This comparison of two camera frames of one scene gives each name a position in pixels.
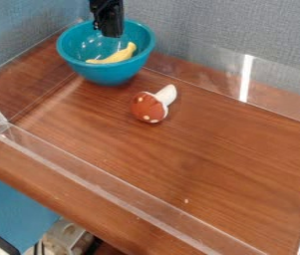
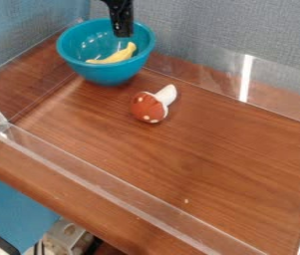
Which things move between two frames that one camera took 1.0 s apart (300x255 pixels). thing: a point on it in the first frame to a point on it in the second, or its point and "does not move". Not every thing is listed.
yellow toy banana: [117, 58] does not move
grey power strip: [67, 239] does not move
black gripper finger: [109, 17] to [122, 14]
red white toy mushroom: [150, 106] does not move
